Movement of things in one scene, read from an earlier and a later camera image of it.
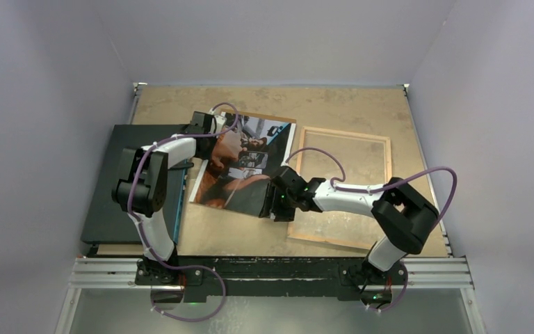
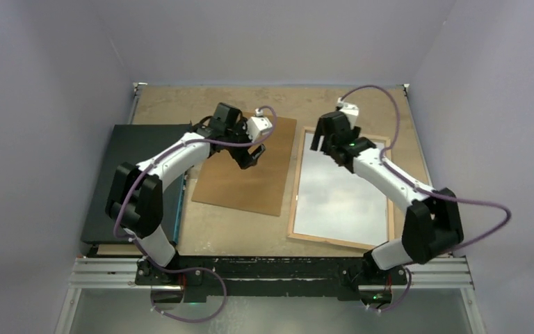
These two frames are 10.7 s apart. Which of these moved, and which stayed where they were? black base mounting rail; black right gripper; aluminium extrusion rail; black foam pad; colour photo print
Moved: black right gripper; colour photo print
Stayed: black foam pad; black base mounting rail; aluminium extrusion rail
